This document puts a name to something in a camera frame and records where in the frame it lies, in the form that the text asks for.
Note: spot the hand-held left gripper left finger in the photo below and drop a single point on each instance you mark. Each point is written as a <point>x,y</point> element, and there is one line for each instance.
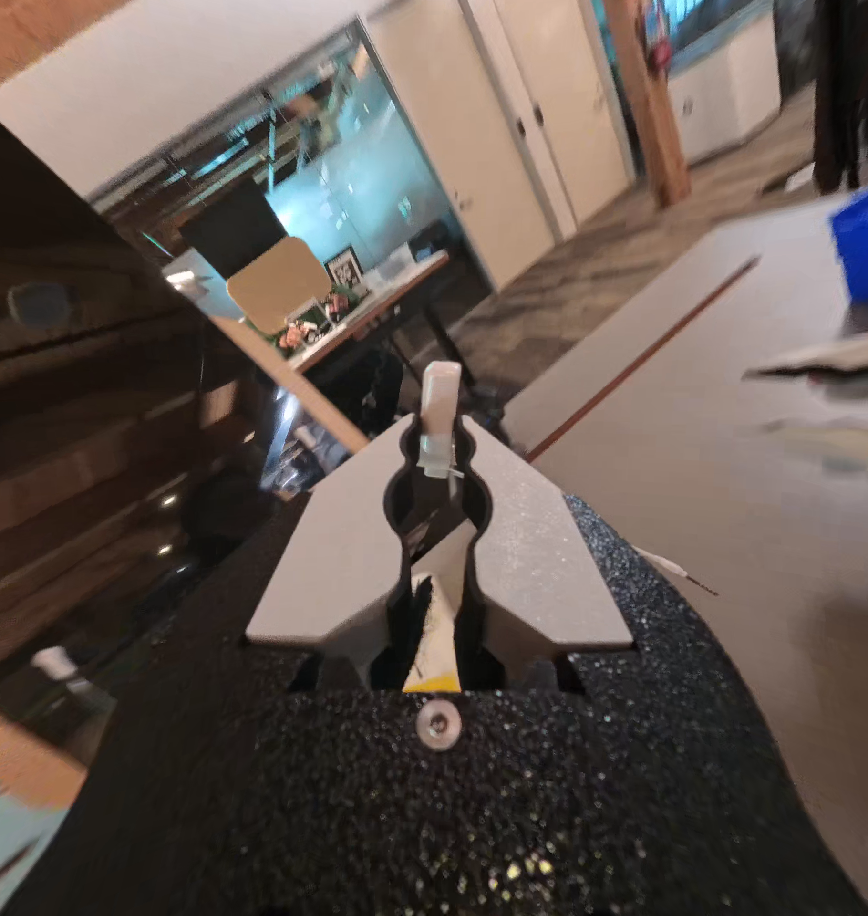
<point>319,572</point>

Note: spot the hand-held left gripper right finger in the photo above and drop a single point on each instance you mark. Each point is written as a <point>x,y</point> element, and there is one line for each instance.
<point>548,572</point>

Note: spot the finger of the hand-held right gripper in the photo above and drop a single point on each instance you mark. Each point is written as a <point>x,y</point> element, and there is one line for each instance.
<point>834,365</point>

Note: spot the blue plastic bin with tag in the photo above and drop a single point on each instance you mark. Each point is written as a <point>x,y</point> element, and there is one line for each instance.
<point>867,243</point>

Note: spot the yellow plastic bin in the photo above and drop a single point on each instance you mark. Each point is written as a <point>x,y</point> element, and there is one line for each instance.
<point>434,644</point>

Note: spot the black battery charger case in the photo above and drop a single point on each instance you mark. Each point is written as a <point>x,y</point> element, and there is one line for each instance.
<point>488,408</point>

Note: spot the black wavy-back chair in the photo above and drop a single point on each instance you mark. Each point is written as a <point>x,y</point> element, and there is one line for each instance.
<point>369,386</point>

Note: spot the black office chair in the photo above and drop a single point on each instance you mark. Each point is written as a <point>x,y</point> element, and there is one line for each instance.
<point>849,93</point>

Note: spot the long wooden-edged desk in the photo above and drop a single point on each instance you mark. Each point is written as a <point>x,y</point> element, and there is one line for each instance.
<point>377,300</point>

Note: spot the beige board on clear stand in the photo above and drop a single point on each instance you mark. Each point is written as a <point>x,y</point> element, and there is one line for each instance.
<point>280,286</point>

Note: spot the white recycling cabinet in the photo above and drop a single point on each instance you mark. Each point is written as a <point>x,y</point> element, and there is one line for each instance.
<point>727,93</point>

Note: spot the small framed marker sign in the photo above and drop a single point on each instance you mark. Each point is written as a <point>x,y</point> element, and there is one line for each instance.
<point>344,266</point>

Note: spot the clear plastic box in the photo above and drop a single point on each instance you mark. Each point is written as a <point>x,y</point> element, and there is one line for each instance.
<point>395,261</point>

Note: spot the black square panel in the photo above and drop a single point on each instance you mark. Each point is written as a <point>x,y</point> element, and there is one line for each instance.
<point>234,225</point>

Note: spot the red fire extinguisher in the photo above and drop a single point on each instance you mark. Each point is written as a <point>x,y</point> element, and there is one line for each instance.
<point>658,36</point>

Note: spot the white door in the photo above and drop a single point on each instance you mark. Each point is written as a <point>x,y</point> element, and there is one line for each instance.
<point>563,107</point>
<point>462,143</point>

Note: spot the wooden post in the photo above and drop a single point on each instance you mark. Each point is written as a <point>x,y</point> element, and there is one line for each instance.
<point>652,107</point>

